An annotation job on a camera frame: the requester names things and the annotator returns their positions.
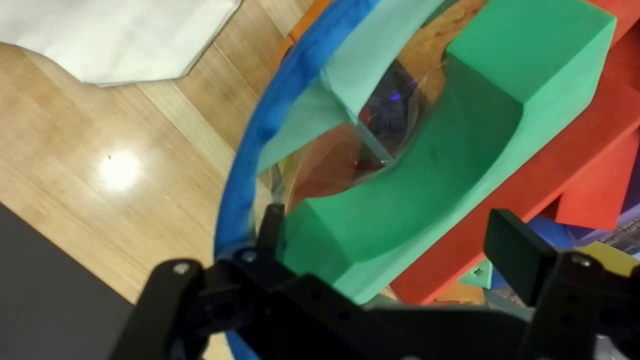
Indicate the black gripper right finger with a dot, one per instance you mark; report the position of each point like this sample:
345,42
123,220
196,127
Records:
572,301

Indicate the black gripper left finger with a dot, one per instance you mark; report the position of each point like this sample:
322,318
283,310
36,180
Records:
200,312

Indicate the green arch toy block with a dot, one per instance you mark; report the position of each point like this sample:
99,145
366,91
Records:
432,201

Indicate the yellow toy block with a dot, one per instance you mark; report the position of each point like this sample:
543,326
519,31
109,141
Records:
612,259

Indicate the blue toy block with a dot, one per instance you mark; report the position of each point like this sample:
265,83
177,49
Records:
552,232

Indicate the short red toy block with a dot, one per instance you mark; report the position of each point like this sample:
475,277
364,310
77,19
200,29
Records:
600,192

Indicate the long red toy block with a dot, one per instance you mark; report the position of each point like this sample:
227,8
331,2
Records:
532,192

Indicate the colourful plastic toy jar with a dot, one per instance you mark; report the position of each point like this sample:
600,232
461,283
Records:
267,121

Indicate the white folded cloth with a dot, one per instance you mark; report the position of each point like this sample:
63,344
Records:
100,33

